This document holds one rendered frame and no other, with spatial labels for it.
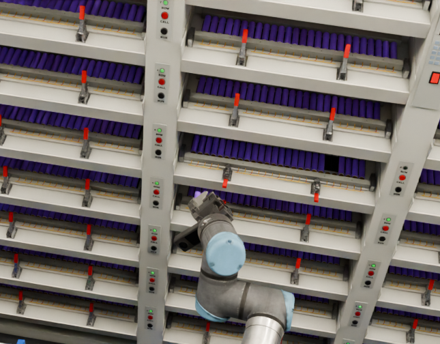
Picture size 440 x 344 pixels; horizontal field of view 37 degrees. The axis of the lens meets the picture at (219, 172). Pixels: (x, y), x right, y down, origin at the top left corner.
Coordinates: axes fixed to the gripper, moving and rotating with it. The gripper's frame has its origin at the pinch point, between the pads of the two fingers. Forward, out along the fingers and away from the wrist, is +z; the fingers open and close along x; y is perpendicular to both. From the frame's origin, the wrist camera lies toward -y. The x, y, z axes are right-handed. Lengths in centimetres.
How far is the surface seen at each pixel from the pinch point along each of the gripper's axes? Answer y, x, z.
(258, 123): 28.1, 3.6, 5.6
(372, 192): 40, -36, 3
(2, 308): -88, -1, 58
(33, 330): -89, -17, 61
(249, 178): 15.3, -9.4, 11.4
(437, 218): 49, -52, -6
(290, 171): 25.7, -15.7, 9.2
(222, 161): 12.8, -0.9, 14.7
